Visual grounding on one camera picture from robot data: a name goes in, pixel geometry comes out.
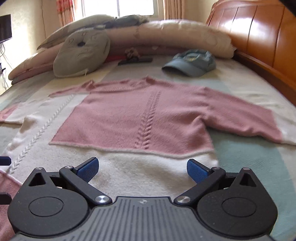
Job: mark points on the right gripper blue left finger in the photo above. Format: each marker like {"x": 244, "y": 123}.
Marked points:
{"x": 78, "y": 178}

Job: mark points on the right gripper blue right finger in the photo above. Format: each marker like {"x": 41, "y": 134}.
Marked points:
{"x": 207, "y": 180}

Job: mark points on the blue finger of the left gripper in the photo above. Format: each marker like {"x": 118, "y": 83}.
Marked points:
{"x": 5, "y": 161}
{"x": 5, "y": 198}

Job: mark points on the pink and white knit sweater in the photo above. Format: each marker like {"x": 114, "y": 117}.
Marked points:
{"x": 162, "y": 118}

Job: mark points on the blue baseball cap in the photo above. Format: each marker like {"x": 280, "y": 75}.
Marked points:
{"x": 192, "y": 63}

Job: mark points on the red stick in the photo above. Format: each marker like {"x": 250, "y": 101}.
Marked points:
{"x": 111, "y": 58}

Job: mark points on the grey cat face cushion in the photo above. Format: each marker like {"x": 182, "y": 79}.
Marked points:
{"x": 83, "y": 52}

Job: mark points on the black hair clip with flower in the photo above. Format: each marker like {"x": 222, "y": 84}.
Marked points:
{"x": 133, "y": 57}

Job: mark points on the grey pillow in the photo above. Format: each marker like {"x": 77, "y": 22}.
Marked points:
{"x": 74, "y": 27}

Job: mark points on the floral cream rolled quilt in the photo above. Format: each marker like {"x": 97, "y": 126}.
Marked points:
{"x": 165, "y": 37}

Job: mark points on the wooden headboard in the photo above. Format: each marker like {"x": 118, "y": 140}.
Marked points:
{"x": 263, "y": 33}

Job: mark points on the grey folded cloth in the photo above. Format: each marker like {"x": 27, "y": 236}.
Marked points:
{"x": 129, "y": 21}

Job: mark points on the left striped curtain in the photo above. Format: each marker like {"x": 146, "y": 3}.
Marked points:
{"x": 65, "y": 11}

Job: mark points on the striped curtain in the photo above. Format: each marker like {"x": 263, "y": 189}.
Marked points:
{"x": 65, "y": 11}
{"x": 174, "y": 9}

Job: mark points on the right striped curtain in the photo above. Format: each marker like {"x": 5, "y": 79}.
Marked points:
{"x": 174, "y": 9}

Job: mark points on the window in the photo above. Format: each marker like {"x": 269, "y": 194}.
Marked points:
{"x": 118, "y": 8}

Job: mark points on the black wall television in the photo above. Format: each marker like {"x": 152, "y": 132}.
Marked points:
{"x": 5, "y": 28}

